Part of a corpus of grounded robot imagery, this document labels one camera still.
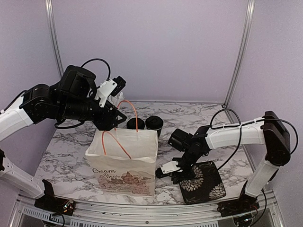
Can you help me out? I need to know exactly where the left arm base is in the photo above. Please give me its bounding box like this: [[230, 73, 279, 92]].
[[34, 179, 75, 216]]

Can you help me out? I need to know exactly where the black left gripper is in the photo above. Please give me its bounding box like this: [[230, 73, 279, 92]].
[[58, 92, 127, 130]]

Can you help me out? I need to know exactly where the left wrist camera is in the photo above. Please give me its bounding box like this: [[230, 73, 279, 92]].
[[95, 76, 126, 108]]

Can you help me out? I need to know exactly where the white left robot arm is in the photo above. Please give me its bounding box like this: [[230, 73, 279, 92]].
[[0, 65, 126, 160]]

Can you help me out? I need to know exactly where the black paper coffee cup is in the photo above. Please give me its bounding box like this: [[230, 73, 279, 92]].
[[145, 116, 164, 137]]

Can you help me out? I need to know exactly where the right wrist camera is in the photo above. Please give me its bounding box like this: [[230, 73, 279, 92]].
[[155, 161, 182, 178]]

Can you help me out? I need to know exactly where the white wrapped straws bundle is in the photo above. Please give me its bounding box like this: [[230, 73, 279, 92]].
[[108, 92, 125, 107]]

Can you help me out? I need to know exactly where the black floral square plate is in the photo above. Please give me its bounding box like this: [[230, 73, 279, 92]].
[[179, 161, 226, 204]]

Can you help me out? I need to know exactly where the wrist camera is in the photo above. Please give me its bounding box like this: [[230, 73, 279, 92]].
[[95, 76, 126, 108], [155, 161, 182, 178]]

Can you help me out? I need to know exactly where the cream bear paper bag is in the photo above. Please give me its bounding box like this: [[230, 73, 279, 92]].
[[85, 100, 159, 197]]

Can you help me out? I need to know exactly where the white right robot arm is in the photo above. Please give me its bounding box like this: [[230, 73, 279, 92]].
[[161, 111, 299, 212]]

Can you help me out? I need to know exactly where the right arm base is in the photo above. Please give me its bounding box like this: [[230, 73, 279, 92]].
[[217, 186, 259, 217]]

